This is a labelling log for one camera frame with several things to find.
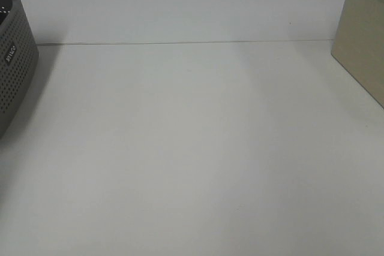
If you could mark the grey perforated plastic basket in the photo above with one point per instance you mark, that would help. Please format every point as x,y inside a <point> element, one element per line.
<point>19,58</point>

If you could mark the beige storage box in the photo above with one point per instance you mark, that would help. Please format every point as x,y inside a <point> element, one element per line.
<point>358,44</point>

